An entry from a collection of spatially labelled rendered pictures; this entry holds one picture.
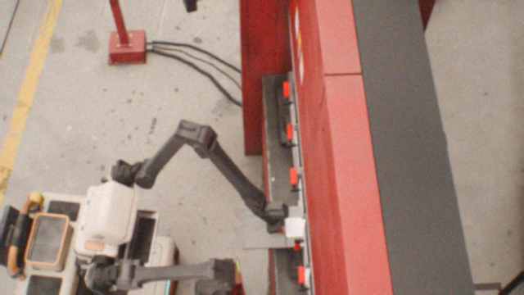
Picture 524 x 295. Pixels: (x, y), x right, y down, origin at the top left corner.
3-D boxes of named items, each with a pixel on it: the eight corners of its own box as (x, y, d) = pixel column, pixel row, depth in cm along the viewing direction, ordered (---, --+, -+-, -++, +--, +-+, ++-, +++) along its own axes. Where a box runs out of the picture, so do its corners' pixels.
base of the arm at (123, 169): (117, 158, 290) (111, 185, 284) (130, 155, 285) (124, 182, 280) (132, 167, 296) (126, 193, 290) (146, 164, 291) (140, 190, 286)
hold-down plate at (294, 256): (285, 213, 315) (286, 211, 313) (297, 213, 316) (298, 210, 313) (290, 279, 302) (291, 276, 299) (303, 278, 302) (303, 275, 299)
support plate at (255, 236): (241, 210, 304) (241, 208, 303) (302, 206, 305) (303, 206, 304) (243, 249, 295) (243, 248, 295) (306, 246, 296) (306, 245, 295)
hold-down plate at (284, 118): (276, 91, 345) (276, 88, 342) (287, 91, 345) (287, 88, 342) (280, 146, 331) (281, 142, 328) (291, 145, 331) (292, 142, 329)
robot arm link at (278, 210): (254, 189, 282) (248, 206, 277) (279, 188, 277) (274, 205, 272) (265, 207, 290) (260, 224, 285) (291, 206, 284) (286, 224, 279)
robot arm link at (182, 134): (184, 110, 255) (175, 130, 249) (217, 128, 259) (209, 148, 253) (140, 163, 289) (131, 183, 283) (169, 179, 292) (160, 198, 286)
